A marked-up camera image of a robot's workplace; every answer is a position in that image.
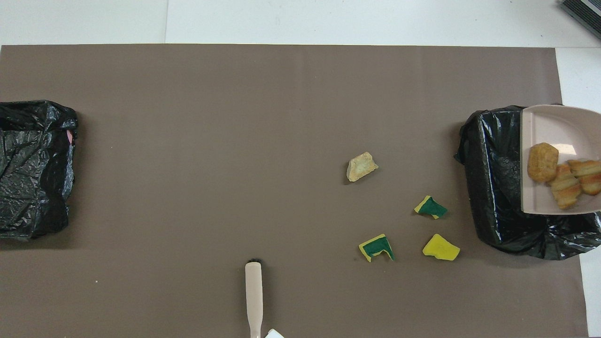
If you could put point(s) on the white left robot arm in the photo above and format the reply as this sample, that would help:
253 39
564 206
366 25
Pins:
273 334

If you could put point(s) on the all yellow sponge piece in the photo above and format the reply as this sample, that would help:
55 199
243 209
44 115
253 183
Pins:
441 247

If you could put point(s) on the beige hand brush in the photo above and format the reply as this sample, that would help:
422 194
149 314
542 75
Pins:
253 291

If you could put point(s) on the black bag lined bin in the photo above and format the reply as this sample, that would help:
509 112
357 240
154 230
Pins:
33 178
493 188

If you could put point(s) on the dark ribbed panel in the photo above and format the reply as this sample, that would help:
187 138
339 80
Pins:
584 14

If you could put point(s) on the striped croissant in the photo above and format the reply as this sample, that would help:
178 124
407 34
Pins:
566 188
589 177

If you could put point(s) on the brown bread roll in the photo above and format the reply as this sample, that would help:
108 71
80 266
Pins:
543 163

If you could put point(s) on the beige plastic dustpan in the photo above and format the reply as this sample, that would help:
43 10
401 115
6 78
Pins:
554 126

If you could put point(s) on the brown table mat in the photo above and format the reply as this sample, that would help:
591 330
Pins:
188 141

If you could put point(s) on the pale bread chunk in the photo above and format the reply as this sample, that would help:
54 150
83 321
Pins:
361 167

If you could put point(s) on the green yellow sponge piece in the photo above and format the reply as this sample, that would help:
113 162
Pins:
432 207
375 246

